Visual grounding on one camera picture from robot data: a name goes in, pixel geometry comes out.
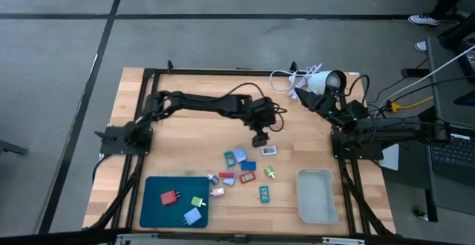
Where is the black metal table frame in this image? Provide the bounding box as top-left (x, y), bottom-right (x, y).
top-left (83, 59), bottom-right (398, 245)

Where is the red wall charger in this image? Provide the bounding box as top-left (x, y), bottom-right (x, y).
top-left (160, 189), bottom-right (181, 206)

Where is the white lamp cable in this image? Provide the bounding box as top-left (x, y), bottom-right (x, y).
top-left (269, 63), bottom-right (323, 101)

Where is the yellow plug cable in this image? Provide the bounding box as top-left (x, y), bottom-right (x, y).
top-left (387, 96), bottom-right (435, 114)

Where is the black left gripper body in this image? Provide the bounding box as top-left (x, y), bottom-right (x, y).
top-left (244, 97), bottom-right (278, 137)

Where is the long white cable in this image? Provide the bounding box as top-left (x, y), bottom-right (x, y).
top-left (373, 44), bottom-right (475, 116)

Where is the teal rectangular tray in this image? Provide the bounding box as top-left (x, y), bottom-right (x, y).
top-left (139, 175), bottom-right (212, 229)

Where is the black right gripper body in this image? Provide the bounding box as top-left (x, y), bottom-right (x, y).
top-left (315, 88), bottom-right (346, 126)

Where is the teal digital clock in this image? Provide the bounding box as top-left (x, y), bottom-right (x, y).
top-left (223, 151), bottom-right (237, 168)
top-left (258, 185), bottom-right (271, 204)

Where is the grey plastic bin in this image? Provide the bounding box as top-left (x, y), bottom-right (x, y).
top-left (295, 168), bottom-right (340, 225)

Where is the grey side desk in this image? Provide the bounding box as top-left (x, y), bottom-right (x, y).
top-left (426, 36), bottom-right (475, 216)

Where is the light blue wall charger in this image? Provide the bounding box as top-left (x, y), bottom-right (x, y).
top-left (182, 207), bottom-right (203, 226)
top-left (233, 147), bottom-right (248, 163)

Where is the dark grey laptop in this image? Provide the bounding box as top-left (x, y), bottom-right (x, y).
top-left (425, 124), bottom-right (475, 189)

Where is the white paper sheet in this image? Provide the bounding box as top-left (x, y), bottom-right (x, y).
top-left (380, 143), bottom-right (401, 172)

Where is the black chair leg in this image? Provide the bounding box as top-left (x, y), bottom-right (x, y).
top-left (0, 140), bottom-right (30, 157)

